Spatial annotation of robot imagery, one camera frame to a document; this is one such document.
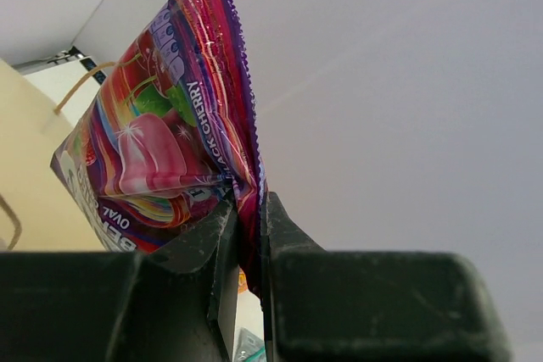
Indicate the orange yellow snack bag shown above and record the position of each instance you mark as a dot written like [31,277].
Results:
[242,282]

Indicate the aluminium right rail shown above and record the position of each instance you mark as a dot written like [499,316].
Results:
[65,55]

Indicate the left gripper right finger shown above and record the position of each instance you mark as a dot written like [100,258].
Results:
[324,305]

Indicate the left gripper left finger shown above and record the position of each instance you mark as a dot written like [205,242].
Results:
[188,303]

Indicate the beige paper bag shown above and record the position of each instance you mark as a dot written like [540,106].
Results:
[37,212]

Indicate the purple cherry candy bag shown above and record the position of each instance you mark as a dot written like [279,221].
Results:
[169,134]

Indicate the teal fruit candy bag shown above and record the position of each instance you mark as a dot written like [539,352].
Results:
[249,347]

